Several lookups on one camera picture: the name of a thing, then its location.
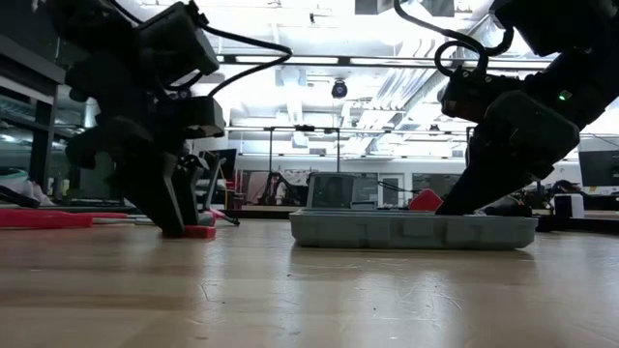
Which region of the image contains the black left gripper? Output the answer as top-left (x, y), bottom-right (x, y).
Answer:
top-left (65, 50), bottom-right (207, 239)

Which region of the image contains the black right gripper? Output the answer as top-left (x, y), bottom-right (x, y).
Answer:
top-left (434, 47), bottom-right (619, 217)

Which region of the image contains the red hex key holder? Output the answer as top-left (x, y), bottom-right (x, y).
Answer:
top-left (182, 224), bottom-right (218, 240)

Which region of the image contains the red triangular tool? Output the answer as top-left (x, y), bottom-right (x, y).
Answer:
top-left (408, 188), bottom-right (444, 212)

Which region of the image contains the red handled screwdriver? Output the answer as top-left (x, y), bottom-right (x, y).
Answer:
top-left (0, 208), bottom-right (156, 230)

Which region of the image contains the grey plastic tool case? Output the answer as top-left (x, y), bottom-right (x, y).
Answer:
top-left (288, 207), bottom-right (539, 251)

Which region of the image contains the black monitor on stand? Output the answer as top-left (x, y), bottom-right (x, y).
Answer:
top-left (195, 148), bottom-right (239, 210)

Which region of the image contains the person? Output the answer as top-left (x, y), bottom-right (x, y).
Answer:
top-left (552, 178), bottom-right (581, 195)

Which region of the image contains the white box device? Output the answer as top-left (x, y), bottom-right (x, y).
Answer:
top-left (553, 192), bottom-right (586, 218)

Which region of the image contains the red background equipment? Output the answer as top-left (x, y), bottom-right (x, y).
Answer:
top-left (223, 167), bottom-right (272, 210)

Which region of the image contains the black framed glass partition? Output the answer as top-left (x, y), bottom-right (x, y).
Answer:
top-left (0, 0), bottom-right (135, 207)

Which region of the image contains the white teal bundle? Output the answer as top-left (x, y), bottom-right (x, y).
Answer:
top-left (0, 166), bottom-right (55, 209)

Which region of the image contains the white door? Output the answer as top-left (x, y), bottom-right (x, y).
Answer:
top-left (378, 172), bottom-right (405, 209)

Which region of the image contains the grey framed monitor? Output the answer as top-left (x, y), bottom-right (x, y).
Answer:
top-left (306, 171), bottom-right (358, 211)

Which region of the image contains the black overhead rig beam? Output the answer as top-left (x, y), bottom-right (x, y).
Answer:
top-left (215, 53), bottom-right (552, 72)

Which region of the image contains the black background stand frame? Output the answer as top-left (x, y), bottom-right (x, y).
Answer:
top-left (465, 125), bottom-right (478, 165)
top-left (268, 124), bottom-right (341, 174)

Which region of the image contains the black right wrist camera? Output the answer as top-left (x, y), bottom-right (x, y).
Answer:
top-left (438, 66), bottom-right (526, 125)

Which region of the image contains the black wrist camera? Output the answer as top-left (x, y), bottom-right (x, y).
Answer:
top-left (438, 66), bottom-right (526, 125)
top-left (163, 95), bottom-right (227, 141)

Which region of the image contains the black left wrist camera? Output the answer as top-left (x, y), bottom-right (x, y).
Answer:
top-left (163, 95), bottom-right (227, 141)

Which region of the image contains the black aluminium table frame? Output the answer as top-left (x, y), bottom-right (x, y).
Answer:
top-left (0, 205), bottom-right (619, 234)

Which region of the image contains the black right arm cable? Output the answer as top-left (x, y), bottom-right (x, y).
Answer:
top-left (392, 0), bottom-right (516, 78)

